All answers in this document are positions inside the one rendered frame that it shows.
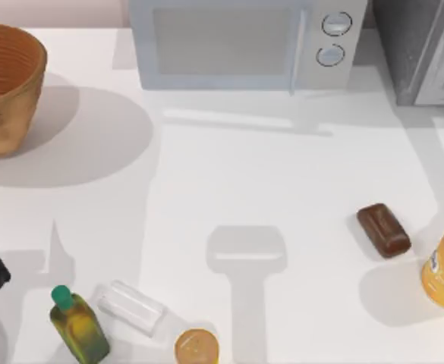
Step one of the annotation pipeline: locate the brown woven basket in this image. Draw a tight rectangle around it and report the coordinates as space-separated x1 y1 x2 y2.
0 22 49 158

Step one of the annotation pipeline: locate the green and yellow bottle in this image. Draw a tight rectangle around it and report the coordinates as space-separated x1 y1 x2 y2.
49 285 111 364

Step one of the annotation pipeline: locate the clear glass cup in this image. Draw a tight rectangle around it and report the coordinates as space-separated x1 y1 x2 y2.
94 280 168 339

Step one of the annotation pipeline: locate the round microwave knob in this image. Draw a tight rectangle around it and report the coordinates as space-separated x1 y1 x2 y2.
321 11 354 37
315 42 346 68

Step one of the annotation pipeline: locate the microwave door handle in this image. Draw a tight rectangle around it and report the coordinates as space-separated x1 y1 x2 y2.
288 9 307 96

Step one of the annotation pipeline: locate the pale microwave oven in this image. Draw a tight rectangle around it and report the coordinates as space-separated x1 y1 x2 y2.
127 0 369 93

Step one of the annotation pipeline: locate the brown bread loaf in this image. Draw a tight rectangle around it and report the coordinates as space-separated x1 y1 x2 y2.
356 202 413 260

